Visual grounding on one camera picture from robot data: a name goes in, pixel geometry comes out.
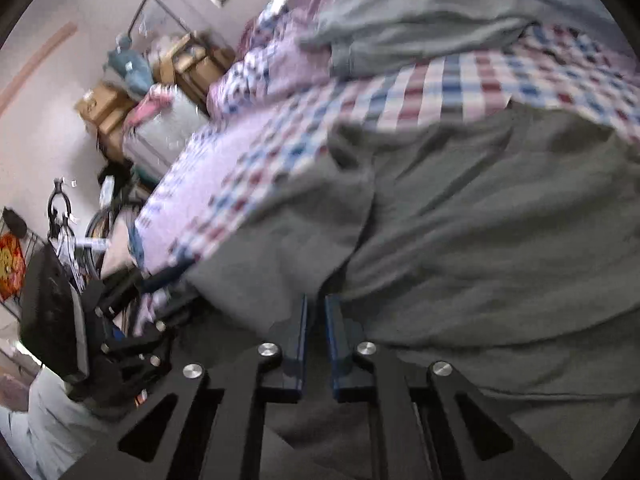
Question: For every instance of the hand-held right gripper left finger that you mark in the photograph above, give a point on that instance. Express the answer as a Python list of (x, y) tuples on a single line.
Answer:
[(301, 345)]

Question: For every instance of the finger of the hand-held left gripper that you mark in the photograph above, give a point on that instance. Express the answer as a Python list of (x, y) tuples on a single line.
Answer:
[(160, 280), (150, 340)]

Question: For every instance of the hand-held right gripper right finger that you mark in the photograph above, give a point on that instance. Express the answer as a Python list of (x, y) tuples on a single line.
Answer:
[(331, 350)]

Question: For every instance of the dark grey t-shirt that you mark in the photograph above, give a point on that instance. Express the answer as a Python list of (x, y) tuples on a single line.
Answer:
[(450, 235)]

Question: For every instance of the person's left forearm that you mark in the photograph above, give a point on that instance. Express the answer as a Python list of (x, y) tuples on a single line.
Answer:
[(55, 425)]

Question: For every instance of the metal clothes rack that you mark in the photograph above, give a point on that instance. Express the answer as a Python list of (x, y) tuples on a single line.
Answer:
[(145, 2)]

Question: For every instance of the red printed decoration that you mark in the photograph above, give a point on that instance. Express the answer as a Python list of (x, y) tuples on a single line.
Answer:
[(10, 265)]

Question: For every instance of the bicycle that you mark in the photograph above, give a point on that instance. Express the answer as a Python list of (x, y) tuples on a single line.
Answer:
[(89, 244)]

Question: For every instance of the white storage box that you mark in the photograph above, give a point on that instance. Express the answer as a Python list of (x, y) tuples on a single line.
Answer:
[(160, 135)]

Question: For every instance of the cardboard box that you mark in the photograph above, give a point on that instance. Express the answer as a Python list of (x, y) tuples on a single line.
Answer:
[(102, 105), (190, 65)]

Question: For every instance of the teal bag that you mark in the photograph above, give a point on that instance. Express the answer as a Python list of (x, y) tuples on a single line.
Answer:
[(130, 70)]

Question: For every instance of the large checkered bed sheet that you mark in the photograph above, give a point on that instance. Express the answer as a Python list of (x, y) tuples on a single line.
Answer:
[(400, 95)]

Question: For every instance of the light blue-grey garment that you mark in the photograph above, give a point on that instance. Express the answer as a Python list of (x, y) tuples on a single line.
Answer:
[(425, 10)]

